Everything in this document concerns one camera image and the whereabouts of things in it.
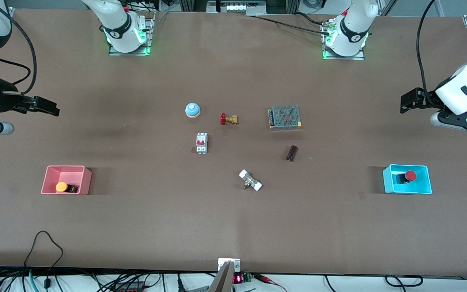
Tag red push button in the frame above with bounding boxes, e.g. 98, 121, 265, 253
394, 170, 418, 184

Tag pink plastic bin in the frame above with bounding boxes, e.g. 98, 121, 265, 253
41, 165, 92, 195

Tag blue plastic bin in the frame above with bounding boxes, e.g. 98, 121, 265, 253
382, 164, 433, 195

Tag metal mesh power supply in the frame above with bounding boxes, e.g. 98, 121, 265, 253
268, 105, 302, 131

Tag white circuit breaker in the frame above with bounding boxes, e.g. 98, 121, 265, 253
195, 133, 208, 155

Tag metal fitting white ends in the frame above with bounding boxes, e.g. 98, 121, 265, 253
238, 169, 263, 192

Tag black orange connector box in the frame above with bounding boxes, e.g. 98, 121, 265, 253
114, 280, 148, 292

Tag grey control box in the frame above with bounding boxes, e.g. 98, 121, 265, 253
206, 0, 266, 16

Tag red alligator clip lead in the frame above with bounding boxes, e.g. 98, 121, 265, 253
258, 275, 287, 292

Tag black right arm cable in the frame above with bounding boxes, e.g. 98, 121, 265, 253
0, 0, 38, 96

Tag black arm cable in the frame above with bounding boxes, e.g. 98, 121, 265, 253
0, 0, 38, 96
416, 0, 445, 108

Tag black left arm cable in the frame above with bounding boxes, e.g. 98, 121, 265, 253
416, 0, 445, 108

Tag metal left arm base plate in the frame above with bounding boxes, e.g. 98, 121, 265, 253
322, 20, 366, 61

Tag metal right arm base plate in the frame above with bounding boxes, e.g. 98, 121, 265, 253
109, 12, 154, 56

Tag black table cable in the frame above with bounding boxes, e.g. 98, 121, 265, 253
254, 12, 331, 35

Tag teal cable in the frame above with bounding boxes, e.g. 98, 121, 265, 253
28, 269, 40, 292

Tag looped black cable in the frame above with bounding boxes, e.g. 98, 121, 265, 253
24, 230, 64, 289

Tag coiled black cable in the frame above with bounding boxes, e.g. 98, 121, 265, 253
385, 275, 424, 288

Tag white mounting bracket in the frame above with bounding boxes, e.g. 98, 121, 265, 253
218, 258, 241, 273

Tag grey metal mount bar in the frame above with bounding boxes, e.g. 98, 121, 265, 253
208, 261, 234, 292

